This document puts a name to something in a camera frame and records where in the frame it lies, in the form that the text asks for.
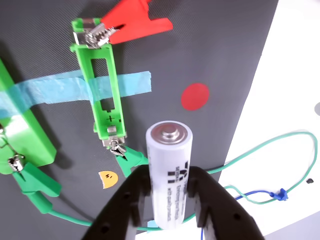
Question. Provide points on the green battery holder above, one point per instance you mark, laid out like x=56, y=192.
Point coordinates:
x=85, y=65

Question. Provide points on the dark grey work mat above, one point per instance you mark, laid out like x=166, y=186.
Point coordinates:
x=200, y=50

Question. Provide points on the red round sticker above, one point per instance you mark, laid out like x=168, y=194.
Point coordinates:
x=195, y=96

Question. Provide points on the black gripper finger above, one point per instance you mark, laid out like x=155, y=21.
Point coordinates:
x=225, y=217
x=117, y=212

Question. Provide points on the orange half-circle sticker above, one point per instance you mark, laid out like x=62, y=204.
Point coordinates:
x=108, y=180

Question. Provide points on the green bulb connector board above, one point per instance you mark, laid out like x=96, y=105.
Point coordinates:
x=25, y=135

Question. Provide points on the red alligator clip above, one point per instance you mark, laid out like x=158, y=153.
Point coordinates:
x=135, y=25

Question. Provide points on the white AA battery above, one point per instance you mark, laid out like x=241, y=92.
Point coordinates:
x=170, y=162

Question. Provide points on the green alligator clip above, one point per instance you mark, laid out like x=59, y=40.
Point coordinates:
x=130, y=160
x=37, y=182

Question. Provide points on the light blue tape strip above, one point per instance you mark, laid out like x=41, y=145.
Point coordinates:
x=135, y=85
x=151, y=224
x=12, y=100

